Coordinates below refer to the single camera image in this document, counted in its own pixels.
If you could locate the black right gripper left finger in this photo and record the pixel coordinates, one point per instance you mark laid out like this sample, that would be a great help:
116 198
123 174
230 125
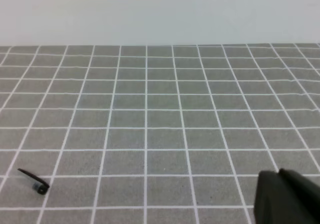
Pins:
275 201

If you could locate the grey grid tablecloth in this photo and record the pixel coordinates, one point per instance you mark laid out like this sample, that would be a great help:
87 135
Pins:
153 134

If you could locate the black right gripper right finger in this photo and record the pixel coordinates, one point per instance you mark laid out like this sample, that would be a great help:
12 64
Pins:
306 191

